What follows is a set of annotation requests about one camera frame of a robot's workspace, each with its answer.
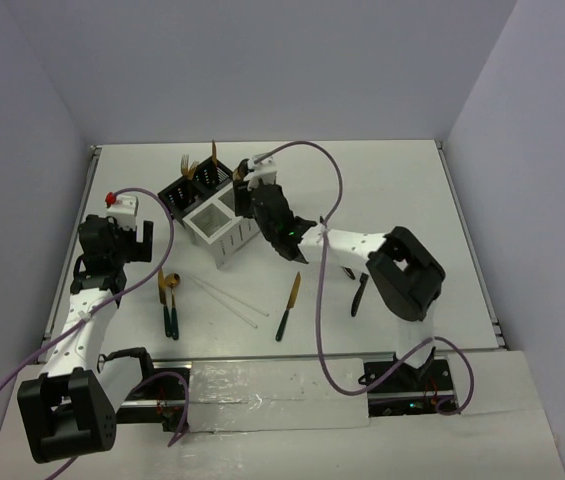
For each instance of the aluminium table rail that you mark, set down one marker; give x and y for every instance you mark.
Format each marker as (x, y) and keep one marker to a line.
(50, 327)

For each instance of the white chopstick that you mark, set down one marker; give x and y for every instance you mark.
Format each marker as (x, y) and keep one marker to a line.
(221, 298)
(231, 296)

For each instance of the white chopstick lower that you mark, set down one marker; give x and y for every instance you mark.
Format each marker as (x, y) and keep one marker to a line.
(221, 298)

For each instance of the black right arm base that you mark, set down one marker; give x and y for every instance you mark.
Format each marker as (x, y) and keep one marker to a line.
(408, 393)

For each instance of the black knife lower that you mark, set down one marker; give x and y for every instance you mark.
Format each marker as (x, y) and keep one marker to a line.
(363, 280)

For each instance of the gold fork green handle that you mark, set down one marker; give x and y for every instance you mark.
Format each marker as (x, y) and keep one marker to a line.
(184, 165)
(192, 170)

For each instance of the white chopstick upper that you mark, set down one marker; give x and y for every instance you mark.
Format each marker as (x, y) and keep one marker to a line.
(231, 296)

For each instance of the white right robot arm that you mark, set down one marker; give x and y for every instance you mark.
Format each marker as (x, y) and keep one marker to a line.
(406, 275)

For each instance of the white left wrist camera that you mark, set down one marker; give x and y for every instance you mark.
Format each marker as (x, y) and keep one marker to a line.
(123, 209)

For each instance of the black spoon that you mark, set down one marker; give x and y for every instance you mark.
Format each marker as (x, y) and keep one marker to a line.
(241, 171)

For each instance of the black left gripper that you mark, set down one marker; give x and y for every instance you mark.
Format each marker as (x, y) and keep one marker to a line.
(139, 251)

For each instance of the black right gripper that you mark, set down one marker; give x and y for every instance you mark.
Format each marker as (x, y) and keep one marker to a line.
(243, 197)

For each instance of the black knife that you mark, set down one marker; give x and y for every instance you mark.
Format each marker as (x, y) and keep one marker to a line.
(363, 280)
(349, 272)

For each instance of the white utensil caddy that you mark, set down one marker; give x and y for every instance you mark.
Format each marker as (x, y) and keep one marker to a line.
(215, 227)

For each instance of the black knife upper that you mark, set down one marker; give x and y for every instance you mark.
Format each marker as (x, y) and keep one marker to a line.
(349, 272)

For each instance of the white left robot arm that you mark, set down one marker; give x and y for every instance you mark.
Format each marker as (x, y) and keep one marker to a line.
(69, 410)

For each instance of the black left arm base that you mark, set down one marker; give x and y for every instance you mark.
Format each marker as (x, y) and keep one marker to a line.
(142, 392)

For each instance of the gold spoon green handle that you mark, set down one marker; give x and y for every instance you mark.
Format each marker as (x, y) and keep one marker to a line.
(172, 281)

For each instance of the black utensil caddy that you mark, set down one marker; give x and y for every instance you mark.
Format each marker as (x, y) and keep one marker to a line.
(182, 196)

